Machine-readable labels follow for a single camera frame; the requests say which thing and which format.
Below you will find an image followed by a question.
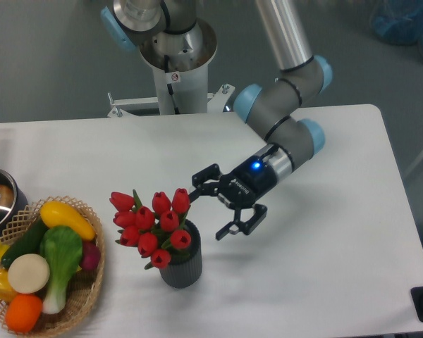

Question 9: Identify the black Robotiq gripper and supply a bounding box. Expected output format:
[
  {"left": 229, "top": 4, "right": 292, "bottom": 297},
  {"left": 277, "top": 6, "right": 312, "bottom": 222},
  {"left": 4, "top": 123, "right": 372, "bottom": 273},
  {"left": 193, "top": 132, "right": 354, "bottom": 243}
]
[{"left": 189, "top": 155, "right": 278, "bottom": 241}]

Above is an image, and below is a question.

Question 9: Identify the red tulip bouquet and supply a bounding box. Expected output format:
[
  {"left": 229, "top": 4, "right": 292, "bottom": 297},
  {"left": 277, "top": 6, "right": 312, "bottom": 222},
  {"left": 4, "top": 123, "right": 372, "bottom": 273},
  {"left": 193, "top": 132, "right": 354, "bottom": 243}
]
[{"left": 109, "top": 188, "right": 194, "bottom": 270}]

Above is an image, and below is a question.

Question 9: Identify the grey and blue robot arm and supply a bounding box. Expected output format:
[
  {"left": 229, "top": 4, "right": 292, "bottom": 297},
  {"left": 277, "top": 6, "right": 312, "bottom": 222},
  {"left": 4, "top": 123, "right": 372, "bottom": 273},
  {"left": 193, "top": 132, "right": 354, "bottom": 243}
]
[{"left": 101, "top": 1, "right": 333, "bottom": 239}]

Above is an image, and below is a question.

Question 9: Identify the dark grey ribbed vase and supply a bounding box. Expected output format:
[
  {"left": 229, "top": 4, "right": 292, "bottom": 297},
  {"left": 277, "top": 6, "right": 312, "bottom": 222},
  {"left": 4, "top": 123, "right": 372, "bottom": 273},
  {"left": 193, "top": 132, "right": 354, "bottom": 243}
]
[{"left": 159, "top": 220, "right": 202, "bottom": 289}]

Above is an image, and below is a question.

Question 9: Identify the purple red radish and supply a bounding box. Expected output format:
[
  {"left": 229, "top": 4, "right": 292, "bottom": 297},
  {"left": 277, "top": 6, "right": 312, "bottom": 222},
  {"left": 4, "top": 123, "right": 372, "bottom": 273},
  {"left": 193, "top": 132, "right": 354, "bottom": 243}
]
[{"left": 79, "top": 242, "right": 101, "bottom": 271}]

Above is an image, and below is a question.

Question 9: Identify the woven wicker basket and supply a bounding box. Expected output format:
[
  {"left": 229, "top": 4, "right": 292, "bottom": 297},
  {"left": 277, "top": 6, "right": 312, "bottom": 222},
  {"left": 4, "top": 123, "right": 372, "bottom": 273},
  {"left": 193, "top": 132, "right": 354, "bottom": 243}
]
[{"left": 0, "top": 196, "right": 106, "bottom": 337}]

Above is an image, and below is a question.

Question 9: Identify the green bok choy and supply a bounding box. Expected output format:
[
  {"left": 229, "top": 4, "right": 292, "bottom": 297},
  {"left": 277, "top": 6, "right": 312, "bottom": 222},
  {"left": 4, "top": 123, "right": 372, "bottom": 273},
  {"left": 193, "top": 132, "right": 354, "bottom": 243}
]
[{"left": 39, "top": 225, "right": 82, "bottom": 315}]

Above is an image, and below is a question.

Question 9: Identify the yellow squash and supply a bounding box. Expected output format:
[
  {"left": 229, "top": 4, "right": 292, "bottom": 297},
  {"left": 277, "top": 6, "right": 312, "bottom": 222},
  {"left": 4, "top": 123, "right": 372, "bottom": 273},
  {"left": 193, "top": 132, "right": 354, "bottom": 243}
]
[{"left": 39, "top": 201, "right": 96, "bottom": 241}]

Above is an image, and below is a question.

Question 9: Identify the dark green cucumber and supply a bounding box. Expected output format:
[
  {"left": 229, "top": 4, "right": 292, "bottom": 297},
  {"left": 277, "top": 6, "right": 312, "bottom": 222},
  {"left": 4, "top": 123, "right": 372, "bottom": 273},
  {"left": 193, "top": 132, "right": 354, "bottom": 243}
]
[{"left": 0, "top": 218, "right": 49, "bottom": 269}]

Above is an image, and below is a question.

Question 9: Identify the round white radish slice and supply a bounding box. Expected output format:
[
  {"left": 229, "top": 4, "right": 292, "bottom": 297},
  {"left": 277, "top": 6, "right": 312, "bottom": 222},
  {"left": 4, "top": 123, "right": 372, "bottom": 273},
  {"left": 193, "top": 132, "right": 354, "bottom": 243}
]
[{"left": 8, "top": 253, "right": 50, "bottom": 294}]

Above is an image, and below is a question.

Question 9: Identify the blue plastic bag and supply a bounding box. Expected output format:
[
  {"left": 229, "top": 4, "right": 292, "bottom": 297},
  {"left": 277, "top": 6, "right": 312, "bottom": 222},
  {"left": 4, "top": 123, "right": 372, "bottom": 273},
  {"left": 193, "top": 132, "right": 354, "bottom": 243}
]
[{"left": 369, "top": 1, "right": 423, "bottom": 58}]

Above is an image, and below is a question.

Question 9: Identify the orange fruit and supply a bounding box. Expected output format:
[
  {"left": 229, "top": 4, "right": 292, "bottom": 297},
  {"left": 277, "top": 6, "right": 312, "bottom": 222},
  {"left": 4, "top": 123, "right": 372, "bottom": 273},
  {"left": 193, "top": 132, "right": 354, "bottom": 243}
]
[{"left": 5, "top": 294, "right": 42, "bottom": 333}]

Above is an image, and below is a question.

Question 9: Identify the yellow bell pepper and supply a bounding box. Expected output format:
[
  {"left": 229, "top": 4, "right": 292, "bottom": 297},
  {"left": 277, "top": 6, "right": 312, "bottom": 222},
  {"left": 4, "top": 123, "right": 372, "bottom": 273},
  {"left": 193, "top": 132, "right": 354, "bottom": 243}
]
[{"left": 0, "top": 268, "right": 18, "bottom": 303}]

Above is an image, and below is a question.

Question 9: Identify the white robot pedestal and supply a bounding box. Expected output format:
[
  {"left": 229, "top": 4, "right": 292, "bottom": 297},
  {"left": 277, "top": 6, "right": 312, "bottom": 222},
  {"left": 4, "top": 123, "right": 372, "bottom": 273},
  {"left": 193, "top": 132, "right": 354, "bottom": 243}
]
[{"left": 107, "top": 65, "right": 235, "bottom": 118}]

